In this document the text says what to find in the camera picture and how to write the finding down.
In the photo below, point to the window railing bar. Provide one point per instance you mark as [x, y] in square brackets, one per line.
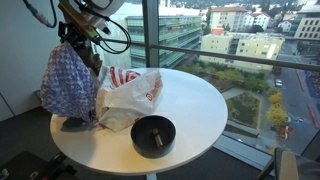
[170, 55]

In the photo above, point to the white plastic Target bag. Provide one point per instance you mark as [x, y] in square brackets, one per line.
[125, 95]

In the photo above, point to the round white table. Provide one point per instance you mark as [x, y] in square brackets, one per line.
[196, 108]

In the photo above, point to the purple checkered cloth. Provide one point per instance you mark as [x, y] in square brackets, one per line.
[67, 88]

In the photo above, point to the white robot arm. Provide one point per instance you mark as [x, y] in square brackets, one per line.
[88, 16]

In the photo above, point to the black bowl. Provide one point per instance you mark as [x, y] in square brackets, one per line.
[143, 138]

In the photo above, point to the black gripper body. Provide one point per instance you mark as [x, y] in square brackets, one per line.
[76, 29]

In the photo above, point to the small object in bowl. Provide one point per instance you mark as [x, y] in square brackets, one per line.
[157, 138]

